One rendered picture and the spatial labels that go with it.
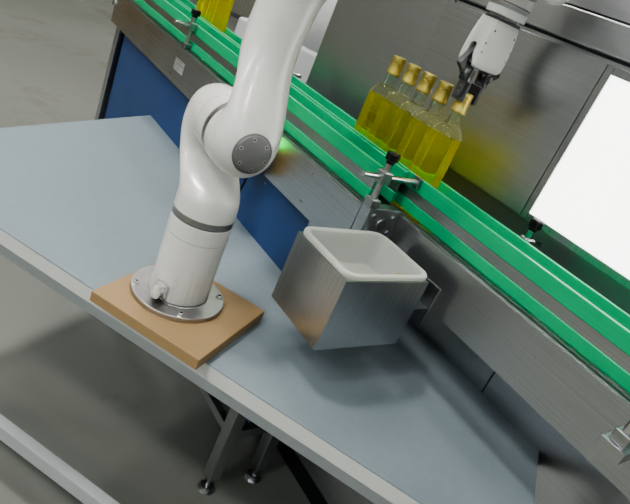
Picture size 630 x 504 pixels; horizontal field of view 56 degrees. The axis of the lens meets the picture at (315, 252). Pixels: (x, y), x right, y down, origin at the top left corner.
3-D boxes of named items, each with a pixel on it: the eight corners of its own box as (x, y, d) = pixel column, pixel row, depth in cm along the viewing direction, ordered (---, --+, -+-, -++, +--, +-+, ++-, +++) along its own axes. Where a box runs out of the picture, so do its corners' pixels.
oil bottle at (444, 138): (425, 214, 138) (469, 130, 130) (409, 213, 135) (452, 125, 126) (410, 203, 142) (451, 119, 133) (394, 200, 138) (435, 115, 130)
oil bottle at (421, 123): (408, 202, 142) (449, 118, 133) (391, 200, 138) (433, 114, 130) (394, 191, 146) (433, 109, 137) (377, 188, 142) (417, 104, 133)
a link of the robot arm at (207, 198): (181, 228, 107) (221, 103, 97) (156, 181, 120) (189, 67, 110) (242, 235, 113) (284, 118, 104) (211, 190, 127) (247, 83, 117)
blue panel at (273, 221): (357, 298, 156) (385, 241, 149) (304, 299, 145) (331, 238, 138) (154, 82, 262) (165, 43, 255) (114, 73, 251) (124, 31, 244)
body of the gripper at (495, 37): (506, 17, 126) (480, 68, 131) (477, 3, 120) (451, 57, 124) (533, 28, 121) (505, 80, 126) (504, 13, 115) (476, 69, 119)
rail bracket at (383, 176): (408, 213, 133) (434, 163, 128) (353, 207, 122) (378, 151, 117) (400, 206, 135) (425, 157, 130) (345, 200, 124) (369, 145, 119)
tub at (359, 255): (414, 312, 121) (433, 277, 118) (330, 316, 107) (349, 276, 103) (365, 264, 133) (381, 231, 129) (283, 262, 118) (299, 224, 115)
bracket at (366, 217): (390, 240, 134) (403, 213, 131) (359, 237, 128) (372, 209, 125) (380, 231, 137) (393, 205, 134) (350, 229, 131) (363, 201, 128)
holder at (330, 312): (413, 342, 128) (446, 282, 122) (313, 350, 110) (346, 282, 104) (367, 294, 139) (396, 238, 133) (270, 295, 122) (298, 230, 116)
